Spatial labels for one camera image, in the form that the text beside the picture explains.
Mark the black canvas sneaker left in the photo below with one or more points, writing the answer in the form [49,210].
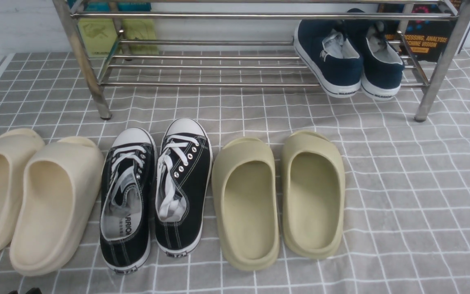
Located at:
[127,178]

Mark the cream slide slipper right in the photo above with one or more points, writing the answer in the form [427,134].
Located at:
[61,184]

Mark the navy slip-on shoe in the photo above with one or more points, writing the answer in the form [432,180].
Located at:
[325,48]
[382,66]

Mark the black canvas sneaker right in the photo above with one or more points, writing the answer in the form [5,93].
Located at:
[183,174]

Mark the stainless steel shoe rack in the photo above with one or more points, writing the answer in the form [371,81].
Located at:
[247,36]

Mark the olive slide slipper right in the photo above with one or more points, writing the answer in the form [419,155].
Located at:
[313,195]

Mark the olive slide slipper left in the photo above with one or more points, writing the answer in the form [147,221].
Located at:
[243,185]

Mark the black canvas sneaker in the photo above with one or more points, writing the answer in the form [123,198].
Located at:
[183,174]
[127,178]

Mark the grey checked tablecloth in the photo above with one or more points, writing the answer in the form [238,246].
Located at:
[407,214]

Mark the black book orange text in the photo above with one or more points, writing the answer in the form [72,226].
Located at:
[427,38]

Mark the olive slide slipper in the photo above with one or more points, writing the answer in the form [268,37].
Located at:
[243,185]
[313,195]

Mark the teal book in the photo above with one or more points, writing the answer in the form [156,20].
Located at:
[105,6]

